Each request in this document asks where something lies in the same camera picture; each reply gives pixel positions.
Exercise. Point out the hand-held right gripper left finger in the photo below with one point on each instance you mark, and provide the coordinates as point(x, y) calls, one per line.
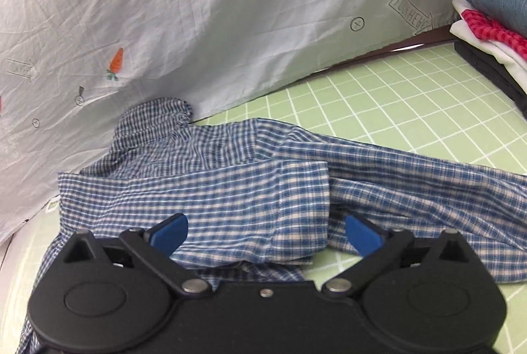
point(166, 235)

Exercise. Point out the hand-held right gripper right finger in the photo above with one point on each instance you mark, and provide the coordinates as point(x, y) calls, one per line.
point(363, 236)

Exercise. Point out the blue plaid shirt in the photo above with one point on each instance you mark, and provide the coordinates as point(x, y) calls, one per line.
point(206, 181)

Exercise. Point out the green grid mat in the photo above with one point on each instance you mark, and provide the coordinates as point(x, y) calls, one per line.
point(411, 111)

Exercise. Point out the black folded garment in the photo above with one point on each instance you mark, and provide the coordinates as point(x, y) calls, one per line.
point(486, 67)

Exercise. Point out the white folded garment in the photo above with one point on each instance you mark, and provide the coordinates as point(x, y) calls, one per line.
point(510, 63)
point(459, 3)

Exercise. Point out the white printed sheet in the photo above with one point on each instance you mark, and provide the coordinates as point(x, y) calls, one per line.
point(206, 8)

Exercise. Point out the red checked folded garment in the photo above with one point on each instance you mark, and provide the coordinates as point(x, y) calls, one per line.
point(494, 32)

